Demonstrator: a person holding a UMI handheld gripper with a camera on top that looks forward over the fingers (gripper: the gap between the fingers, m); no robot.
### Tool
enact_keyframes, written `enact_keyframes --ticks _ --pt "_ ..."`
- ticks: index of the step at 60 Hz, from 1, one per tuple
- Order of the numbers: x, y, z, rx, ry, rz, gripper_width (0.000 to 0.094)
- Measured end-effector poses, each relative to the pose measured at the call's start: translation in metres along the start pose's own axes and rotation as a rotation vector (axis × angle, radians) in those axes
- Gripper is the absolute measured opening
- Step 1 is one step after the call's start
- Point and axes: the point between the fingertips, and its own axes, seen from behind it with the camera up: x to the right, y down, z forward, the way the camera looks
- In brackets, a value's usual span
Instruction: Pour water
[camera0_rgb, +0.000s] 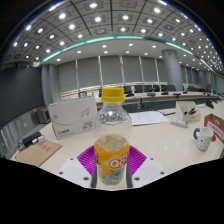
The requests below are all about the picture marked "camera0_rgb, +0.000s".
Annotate row of black office chairs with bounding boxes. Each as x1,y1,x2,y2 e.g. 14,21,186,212
98,84,201,98

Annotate open cardboard box red flap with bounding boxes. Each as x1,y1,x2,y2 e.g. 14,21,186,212
203,113,224,145

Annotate white patterned mug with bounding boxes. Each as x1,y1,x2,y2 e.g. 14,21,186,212
193,126,217,152

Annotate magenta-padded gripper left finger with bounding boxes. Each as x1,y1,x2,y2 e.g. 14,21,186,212
56,145,99,189

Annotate brown paper envelope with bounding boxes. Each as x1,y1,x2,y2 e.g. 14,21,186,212
15,139,63,168

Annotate white paper sheets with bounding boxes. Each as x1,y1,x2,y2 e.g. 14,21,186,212
128,110,170,127

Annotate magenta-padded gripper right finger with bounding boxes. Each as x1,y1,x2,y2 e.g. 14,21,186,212
125,145,167,189

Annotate black stapler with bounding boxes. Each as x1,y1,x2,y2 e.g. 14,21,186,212
21,131,46,148

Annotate yellow-capped orange-label drink bottle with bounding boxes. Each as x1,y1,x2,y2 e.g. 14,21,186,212
93,87,134,188

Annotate small grey cabinet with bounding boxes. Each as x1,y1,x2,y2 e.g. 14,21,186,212
35,107,52,124

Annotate small cream open box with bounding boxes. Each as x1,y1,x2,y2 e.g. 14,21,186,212
175,100,202,123

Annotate ceiling lights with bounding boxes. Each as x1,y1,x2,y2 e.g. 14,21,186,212
6,0,224,68

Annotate large white cardboard box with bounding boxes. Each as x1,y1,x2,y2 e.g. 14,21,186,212
47,95,98,140

